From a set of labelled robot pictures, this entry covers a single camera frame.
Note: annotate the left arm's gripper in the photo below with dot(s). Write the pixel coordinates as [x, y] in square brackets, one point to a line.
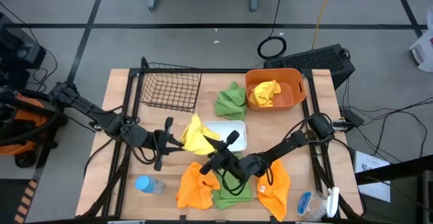
[162, 142]

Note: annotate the right arm's gripper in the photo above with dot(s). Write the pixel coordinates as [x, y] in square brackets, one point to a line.
[225, 158]

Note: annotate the yellow microfiber towel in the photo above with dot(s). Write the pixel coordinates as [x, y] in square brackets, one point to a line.
[265, 93]
[194, 139]

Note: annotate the green microfiber towel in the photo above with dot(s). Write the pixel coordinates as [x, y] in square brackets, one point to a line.
[231, 104]
[236, 202]

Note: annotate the orange microfiber towel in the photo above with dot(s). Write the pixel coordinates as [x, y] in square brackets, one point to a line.
[194, 190]
[275, 197]

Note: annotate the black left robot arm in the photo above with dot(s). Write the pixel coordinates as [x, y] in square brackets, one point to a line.
[101, 117]

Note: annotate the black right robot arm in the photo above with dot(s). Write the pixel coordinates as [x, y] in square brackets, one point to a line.
[284, 146]

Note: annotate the white plastic basket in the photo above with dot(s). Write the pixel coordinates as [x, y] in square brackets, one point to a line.
[223, 127]

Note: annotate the blue-capped water bottle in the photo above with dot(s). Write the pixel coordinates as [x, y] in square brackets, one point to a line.
[150, 185]

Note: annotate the orange plastic basket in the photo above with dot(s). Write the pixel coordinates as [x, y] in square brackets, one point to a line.
[291, 99]

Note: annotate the glass cleaner spray bottle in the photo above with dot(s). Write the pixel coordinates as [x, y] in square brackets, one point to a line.
[313, 205]

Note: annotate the black computer tower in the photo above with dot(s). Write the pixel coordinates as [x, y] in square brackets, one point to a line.
[311, 60]

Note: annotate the orange shop vacuum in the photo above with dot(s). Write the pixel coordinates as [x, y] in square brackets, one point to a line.
[32, 115]

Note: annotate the printed paper sheet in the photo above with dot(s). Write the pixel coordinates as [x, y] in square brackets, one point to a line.
[372, 176]

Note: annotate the hazard striped floor mat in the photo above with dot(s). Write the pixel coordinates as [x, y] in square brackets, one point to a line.
[10, 200]

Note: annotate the black equipment case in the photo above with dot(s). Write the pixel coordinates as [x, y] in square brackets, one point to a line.
[20, 53]

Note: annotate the black metal beam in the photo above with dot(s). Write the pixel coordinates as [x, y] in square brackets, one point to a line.
[399, 170]

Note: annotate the white plastic step stool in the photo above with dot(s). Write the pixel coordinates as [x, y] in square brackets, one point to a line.
[423, 51]

